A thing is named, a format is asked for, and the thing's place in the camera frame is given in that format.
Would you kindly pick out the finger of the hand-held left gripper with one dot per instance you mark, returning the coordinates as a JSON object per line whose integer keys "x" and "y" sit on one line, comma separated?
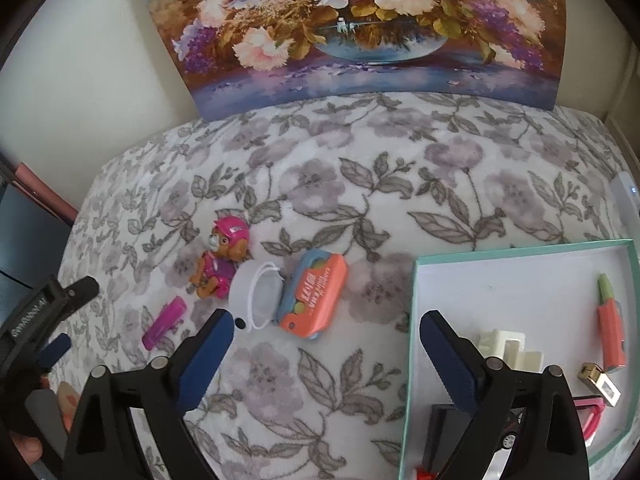
{"x": 55, "y": 350}
{"x": 77, "y": 292}

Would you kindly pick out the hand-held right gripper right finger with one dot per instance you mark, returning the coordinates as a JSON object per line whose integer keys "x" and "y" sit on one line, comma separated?
{"x": 450, "y": 355}

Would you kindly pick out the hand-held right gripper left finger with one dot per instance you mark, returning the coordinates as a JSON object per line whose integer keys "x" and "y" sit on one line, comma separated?
{"x": 200, "y": 360}

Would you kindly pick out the black box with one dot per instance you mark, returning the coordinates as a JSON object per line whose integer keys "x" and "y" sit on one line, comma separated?
{"x": 445, "y": 430}

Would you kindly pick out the teal-edged white tray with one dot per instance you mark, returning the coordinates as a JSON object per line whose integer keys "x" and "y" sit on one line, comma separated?
{"x": 500, "y": 290}

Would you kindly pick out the black toy car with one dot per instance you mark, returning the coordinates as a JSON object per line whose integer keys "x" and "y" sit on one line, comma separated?
{"x": 510, "y": 435}

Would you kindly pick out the red plastic piece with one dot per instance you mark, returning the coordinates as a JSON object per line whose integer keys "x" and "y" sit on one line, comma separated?
{"x": 427, "y": 474}

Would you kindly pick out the orange carrot toy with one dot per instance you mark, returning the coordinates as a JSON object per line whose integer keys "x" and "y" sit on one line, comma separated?
{"x": 612, "y": 330}

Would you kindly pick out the person's left hand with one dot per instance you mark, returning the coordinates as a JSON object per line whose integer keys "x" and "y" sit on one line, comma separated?
{"x": 25, "y": 450}

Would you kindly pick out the magenta hair clip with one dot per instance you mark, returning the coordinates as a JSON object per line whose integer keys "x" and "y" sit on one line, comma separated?
{"x": 162, "y": 325}

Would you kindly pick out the beige tape roll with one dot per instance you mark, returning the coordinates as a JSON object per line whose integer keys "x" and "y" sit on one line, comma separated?
{"x": 67, "y": 400}

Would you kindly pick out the cream hair claw clip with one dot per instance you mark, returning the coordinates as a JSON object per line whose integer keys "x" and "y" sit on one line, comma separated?
{"x": 500, "y": 340}

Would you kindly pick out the dark blue furniture panel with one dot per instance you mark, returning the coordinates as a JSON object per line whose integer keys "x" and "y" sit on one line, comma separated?
{"x": 30, "y": 240}

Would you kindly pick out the pink pup figure toy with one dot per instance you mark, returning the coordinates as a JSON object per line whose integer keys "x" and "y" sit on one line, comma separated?
{"x": 222, "y": 260}

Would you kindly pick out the pink bar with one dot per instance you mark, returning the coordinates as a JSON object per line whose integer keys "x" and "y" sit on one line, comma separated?
{"x": 45, "y": 190}

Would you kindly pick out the orange blue toy case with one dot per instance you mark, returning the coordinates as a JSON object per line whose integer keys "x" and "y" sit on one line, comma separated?
{"x": 315, "y": 300}

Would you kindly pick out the gold lighter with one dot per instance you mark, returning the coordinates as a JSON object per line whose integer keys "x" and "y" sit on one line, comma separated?
{"x": 602, "y": 385}

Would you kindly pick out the grey floral blanket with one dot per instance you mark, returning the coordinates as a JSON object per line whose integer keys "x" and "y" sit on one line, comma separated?
{"x": 350, "y": 160}

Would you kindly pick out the white device with blue light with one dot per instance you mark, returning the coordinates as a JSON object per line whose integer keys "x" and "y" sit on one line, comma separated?
{"x": 625, "y": 200}

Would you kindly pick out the floral painting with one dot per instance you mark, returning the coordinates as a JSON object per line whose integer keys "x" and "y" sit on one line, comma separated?
{"x": 350, "y": 35}

